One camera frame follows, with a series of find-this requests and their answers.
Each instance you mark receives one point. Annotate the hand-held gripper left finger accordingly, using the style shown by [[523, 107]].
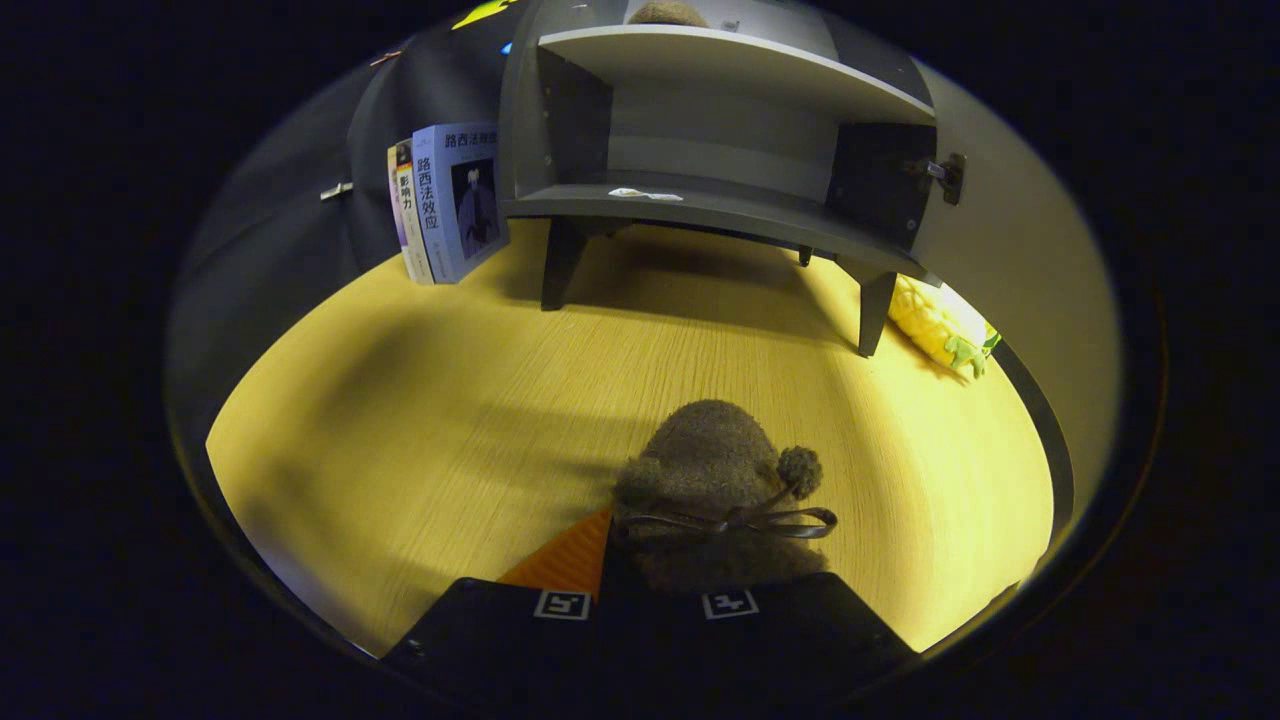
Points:
[[500, 630]]

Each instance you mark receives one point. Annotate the brown fuzzy shoe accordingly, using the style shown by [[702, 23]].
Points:
[[710, 450], [668, 14]]

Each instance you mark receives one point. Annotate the red clip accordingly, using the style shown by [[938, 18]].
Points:
[[386, 58]]

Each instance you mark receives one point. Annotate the black backdrop cloth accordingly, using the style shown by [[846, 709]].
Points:
[[270, 230]]

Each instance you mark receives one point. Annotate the white clip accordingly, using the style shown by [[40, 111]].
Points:
[[336, 190]]

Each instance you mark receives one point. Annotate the metal door hinge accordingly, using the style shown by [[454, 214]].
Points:
[[945, 175]]

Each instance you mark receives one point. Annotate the yellow pineapple plush toy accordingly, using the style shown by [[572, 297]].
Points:
[[930, 320]]

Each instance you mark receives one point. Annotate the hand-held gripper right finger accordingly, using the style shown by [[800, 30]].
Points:
[[800, 625]]

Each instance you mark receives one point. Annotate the yellow spine book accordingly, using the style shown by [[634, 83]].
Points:
[[396, 190]]

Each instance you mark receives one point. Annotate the grey shoe cabinet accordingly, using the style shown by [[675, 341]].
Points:
[[720, 60]]

